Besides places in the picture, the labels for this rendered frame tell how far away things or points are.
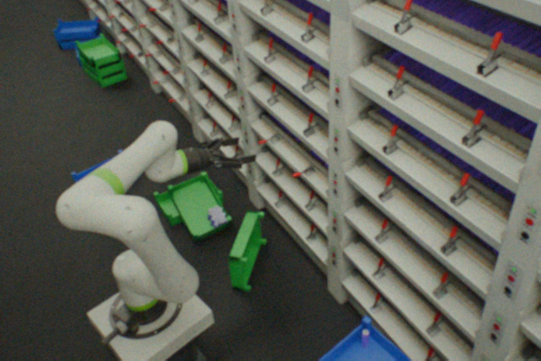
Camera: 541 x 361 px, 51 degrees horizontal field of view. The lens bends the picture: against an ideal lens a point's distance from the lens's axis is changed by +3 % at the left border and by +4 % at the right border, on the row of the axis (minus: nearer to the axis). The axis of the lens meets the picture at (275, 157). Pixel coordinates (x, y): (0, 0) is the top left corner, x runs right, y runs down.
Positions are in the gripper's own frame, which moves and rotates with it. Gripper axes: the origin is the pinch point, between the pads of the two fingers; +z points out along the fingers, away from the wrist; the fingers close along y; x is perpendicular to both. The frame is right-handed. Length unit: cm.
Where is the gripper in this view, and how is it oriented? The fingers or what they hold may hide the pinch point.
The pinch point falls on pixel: (244, 149)
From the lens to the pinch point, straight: 212.9
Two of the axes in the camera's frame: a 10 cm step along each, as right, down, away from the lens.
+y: 5.2, 5.1, -6.8
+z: 8.4, -1.9, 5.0
